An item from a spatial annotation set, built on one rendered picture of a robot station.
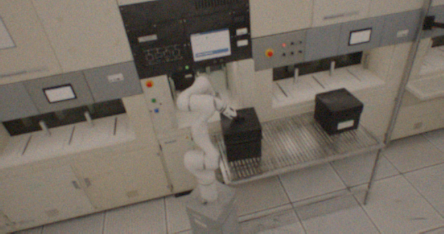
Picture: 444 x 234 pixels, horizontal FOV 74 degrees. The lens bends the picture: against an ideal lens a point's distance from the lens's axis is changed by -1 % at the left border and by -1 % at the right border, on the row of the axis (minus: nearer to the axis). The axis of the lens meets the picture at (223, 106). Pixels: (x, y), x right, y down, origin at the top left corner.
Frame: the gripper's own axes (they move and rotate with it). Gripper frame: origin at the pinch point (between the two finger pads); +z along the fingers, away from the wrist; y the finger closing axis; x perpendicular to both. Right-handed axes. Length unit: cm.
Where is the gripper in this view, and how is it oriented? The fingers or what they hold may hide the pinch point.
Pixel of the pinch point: (238, 117)
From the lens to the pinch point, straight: 228.1
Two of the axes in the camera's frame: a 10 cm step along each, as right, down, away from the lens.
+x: -6.3, 6.8, 3.7
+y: -1.3, -5.6, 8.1
